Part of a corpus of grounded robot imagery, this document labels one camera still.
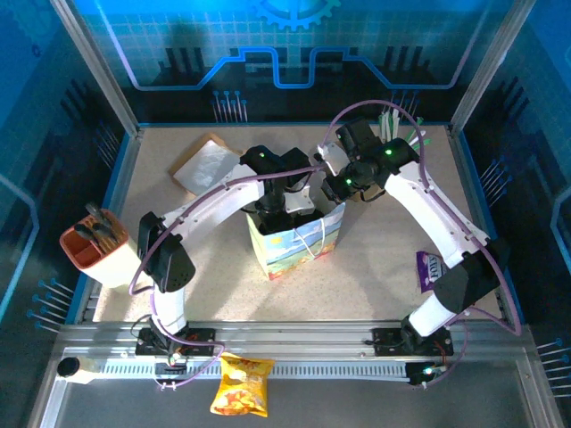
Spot printed paper bag white handles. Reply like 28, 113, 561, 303
245, 201, 347, 282

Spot white paper napkin stack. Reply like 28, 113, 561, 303
172, 143, 242, 195

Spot brown cardboard tray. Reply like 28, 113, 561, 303
167, 132, 244, 202

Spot purple snack packet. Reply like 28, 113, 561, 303
416, 250, 450, 294

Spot small black controller board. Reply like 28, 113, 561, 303
408, 361, 447, 390
153, 351, 188, 372

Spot orange cream cutlery holder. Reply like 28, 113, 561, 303
59, 208, 146, 293

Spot yellow chips bag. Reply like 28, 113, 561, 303
209, 350, 277, 419

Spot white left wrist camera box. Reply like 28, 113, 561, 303
285, 186, 316, 215

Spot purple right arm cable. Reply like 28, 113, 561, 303
325, 100, 523, 390

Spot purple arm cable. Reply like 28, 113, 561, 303
325, 100, 523, 390
128, 164, 325, 393

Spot aluminium mounting rail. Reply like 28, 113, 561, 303
57, 319, 534, 363

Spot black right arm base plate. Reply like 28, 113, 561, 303
372, 327, 455, 358

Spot aluminium frame post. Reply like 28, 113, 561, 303
447, 0, 539, 138
47, 0, 145, 138

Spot white slotted cable duct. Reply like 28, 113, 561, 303
95, 359, 411, 381

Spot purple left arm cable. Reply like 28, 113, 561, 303
128, 164, 325, 393

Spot black handled utensil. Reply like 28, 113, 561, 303
73, 222, 108, 246
84, 202, 115, 226

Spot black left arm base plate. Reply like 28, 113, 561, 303
135, 327, 218, 357

